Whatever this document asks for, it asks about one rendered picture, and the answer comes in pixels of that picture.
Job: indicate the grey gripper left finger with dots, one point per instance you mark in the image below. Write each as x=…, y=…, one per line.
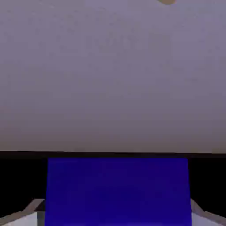
x=26, y=217

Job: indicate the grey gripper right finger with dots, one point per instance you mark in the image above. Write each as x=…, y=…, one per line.
x=203, y=218

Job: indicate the small blue cube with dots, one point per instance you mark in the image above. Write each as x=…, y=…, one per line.
x=117, y=191

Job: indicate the small tan cube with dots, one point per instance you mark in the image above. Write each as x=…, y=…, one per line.
x=166, y=1

